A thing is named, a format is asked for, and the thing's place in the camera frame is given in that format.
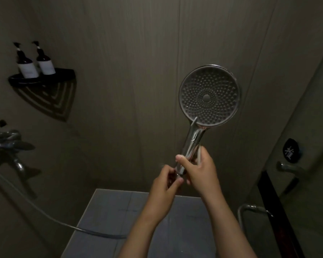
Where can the black rail wall bracket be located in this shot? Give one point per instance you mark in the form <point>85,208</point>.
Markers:
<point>2,123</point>

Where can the person's right hand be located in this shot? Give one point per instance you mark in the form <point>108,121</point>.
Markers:
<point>204,177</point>

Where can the chrome shower mixer faucet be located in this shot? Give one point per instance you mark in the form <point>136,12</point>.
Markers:
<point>8,145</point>

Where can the person's left forearm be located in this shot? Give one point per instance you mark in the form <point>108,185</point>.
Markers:
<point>140,239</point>

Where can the person's right forearm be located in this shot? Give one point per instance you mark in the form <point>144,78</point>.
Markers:
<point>228,231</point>

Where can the person's left hand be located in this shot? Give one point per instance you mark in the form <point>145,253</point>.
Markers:
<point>161,196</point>

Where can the black round sticker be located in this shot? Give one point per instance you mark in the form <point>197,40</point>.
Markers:
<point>292,149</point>

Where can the dark pump bottle white label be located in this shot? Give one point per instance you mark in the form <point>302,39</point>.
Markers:
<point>46,66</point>
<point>28,69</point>

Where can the round chrome shower head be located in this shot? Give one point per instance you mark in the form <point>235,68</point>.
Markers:
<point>210,96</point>

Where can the black printed door strip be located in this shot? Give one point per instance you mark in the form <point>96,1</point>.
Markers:
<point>274,206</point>

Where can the black corner shelf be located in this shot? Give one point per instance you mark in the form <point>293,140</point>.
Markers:
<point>62,75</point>

